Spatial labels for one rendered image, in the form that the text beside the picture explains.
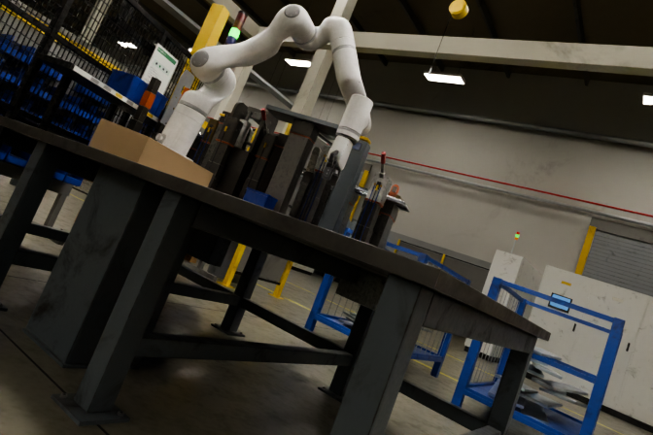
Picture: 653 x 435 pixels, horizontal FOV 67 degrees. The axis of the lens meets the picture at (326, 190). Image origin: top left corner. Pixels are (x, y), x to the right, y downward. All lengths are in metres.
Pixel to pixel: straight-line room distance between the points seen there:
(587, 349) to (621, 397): 0.82
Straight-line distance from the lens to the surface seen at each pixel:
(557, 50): 5.58
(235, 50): 1.98
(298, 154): 2.07
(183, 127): 1.95
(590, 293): 9.67
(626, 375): 9.58
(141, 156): 1.75
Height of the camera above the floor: 0.64
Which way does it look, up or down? 7 degrees up
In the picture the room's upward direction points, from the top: 22 degrees clockwise
